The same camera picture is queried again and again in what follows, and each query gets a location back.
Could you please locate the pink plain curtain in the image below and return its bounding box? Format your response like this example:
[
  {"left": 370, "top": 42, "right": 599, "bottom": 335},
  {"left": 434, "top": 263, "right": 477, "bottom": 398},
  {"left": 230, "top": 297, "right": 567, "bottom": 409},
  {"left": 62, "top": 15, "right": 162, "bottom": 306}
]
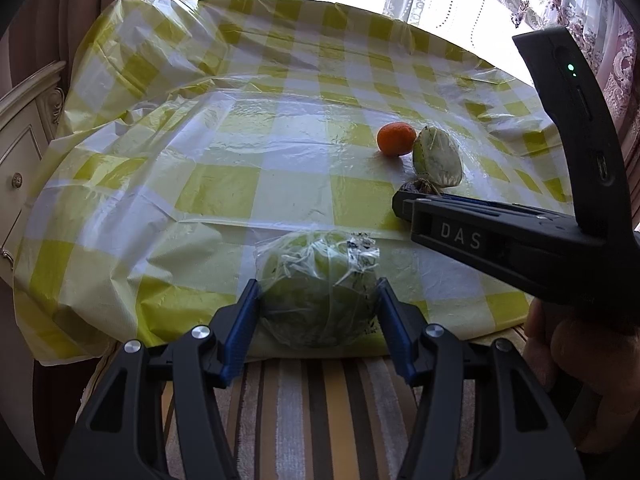
[{"left": 0, "top": 0, "right": 168, "bottom": 96}]

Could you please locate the striped towel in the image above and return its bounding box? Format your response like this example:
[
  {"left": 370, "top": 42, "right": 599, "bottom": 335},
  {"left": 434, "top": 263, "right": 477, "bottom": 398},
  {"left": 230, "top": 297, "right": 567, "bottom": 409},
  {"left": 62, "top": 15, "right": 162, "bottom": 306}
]
[{"left": 82, "top": 327, "right": 531, "bottom": 480}]

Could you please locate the plastic-wrapped green fruit half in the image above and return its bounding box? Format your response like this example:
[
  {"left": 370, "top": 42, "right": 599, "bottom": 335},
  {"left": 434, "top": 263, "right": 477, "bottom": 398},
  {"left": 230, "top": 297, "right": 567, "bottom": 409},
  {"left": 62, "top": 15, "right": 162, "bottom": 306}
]
[{"left": 412, "top": 126, "right": 463, "bottom": 188}]

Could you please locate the plastic-wrapped whole green fruit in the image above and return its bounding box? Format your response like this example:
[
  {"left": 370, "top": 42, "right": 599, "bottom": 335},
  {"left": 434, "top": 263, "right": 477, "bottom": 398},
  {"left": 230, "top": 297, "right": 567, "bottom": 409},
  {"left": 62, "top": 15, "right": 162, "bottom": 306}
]
[{"left": 255, "top": 230, "right": 381, "bottom": 348}]

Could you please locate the dark wrinkled passion fruit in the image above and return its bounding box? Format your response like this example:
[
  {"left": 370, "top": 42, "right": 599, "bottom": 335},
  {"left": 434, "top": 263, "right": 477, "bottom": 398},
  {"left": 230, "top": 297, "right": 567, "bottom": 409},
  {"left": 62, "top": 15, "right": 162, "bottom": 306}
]
[{"left": 402, "top": 179, "right": 442, "bottom": 197}]

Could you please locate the person's right hand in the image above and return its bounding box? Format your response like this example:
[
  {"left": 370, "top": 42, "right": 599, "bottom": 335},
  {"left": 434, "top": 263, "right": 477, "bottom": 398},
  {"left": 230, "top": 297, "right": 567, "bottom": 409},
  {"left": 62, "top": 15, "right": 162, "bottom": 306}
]
[{"left": 522, "top": 297, "right": 640, "bottom": 456}]

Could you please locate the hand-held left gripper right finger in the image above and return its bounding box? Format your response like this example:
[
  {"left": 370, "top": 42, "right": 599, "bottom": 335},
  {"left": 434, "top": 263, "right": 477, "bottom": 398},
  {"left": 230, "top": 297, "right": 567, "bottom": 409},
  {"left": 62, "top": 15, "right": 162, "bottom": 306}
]
[{"left": 375, "top": 277, "right": 586, "bottom": 480}]

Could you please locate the cream carved cabinet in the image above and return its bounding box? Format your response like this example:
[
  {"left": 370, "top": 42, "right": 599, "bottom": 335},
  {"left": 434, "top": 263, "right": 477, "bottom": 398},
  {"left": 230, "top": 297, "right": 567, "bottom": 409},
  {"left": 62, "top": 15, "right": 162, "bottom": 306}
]
[{"left": 0, "top": 60, "right": 68, "bottom": 283}]

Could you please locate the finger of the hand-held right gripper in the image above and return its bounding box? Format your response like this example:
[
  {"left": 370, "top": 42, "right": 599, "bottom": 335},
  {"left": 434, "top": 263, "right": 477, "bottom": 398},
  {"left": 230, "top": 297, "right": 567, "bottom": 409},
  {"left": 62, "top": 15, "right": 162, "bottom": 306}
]
[
  {"left": 392, "top": 188, "right": 551, "bottom": 293},
  {"left": 422, "top": 197, "right": 578, "bottom": 233}
]

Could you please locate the small orange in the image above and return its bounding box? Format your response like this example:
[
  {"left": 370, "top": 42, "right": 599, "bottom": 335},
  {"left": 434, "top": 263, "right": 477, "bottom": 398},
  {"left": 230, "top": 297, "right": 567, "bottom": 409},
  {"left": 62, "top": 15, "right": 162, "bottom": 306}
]
[{"left": 377, "top": 122, "right": 417, "bottom": 157}]

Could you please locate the yellow checked plastic tablecloth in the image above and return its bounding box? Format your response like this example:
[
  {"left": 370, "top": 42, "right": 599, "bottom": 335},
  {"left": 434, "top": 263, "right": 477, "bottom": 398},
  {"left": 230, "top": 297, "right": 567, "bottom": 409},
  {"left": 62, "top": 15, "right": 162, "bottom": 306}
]
[{"left": 12, "top": 0, "right": 576, "bottom": 366}]

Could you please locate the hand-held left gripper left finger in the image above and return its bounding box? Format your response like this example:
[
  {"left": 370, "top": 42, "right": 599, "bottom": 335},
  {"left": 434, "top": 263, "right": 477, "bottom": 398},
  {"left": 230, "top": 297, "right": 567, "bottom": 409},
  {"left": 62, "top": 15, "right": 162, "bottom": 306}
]
[{"left": 52, "top": 280, "right": 263, "bottom": 480}]

